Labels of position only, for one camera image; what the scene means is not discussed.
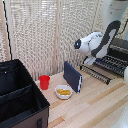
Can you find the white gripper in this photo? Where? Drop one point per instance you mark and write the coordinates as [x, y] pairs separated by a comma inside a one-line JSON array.
[[90, 60]]

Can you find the red plastic cup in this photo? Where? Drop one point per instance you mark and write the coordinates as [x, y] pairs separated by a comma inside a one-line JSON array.
[[44, 82]]

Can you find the white black Franka robot arm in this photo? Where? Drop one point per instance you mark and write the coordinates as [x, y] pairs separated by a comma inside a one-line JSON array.
[[106, 30]]

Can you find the black toaster oven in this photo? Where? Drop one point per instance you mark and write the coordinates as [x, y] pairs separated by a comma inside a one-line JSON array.
[[115, 60]]

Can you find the dark blue book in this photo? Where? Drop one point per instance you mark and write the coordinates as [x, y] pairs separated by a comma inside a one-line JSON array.
[[72, 77]]

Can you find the yellow food pieces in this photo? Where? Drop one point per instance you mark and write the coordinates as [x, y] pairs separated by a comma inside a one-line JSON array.
[[63, 91]]

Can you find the white bowl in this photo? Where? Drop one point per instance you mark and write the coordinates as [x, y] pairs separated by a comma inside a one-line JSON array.
[[63, 94]]

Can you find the woven bamboo screen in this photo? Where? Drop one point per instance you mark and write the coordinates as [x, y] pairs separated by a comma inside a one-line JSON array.
[[30, 36]]

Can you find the black fabric storage box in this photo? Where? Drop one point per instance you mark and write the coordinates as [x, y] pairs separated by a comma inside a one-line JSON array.
[[20, 96]]

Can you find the thin black pole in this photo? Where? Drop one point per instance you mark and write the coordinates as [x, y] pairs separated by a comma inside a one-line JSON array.
[[6, 30]]

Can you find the wooden screen post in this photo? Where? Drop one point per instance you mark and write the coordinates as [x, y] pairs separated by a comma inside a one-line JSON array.
[[56, 40]]

